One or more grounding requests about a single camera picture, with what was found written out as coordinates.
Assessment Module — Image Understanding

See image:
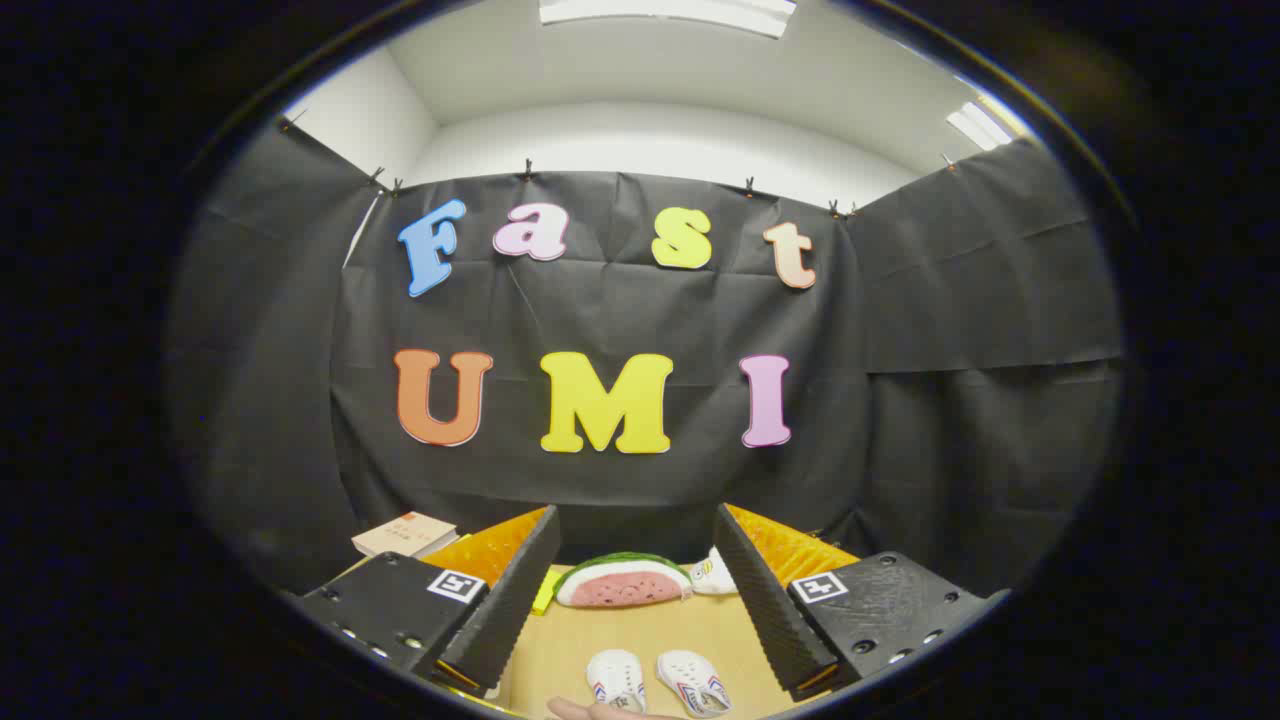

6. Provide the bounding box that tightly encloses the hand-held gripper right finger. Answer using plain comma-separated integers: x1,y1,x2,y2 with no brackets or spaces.
713,502,1011,702

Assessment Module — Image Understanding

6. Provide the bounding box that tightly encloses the row of black cloth clips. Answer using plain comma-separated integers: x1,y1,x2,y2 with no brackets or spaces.
280,110,961,219

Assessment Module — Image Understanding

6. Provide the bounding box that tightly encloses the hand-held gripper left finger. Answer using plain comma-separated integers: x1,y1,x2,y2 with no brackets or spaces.
298,505,563,699

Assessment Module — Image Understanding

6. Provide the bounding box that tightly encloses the white shoe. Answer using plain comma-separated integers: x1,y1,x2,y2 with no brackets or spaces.
656,649,732,719
586,649,647,714

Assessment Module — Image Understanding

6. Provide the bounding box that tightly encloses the small white plush toy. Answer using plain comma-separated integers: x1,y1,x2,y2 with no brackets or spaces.
690,547,739,597

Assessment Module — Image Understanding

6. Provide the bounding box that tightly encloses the ceiling light panel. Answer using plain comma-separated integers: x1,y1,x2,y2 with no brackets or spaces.
946,99,1014,152
539,0,799,40

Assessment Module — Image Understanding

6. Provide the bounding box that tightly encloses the watermelon slice plush toy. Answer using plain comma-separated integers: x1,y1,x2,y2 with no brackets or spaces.
553,552,693,609

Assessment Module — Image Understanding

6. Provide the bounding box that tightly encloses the beige book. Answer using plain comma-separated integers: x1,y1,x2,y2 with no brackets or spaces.
351,511,459,559

